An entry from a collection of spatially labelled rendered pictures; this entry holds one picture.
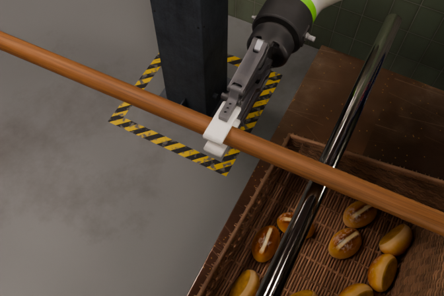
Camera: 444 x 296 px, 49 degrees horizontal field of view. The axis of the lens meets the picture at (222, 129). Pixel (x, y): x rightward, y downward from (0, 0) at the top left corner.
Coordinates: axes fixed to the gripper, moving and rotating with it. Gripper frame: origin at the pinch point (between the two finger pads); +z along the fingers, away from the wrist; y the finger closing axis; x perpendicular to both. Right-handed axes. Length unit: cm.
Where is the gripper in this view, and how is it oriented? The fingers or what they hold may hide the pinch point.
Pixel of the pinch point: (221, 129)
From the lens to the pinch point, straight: 73.0
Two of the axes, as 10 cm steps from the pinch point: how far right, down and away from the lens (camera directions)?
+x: -9.0, -3.8, 2.3
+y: 0.0, 5.1, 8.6
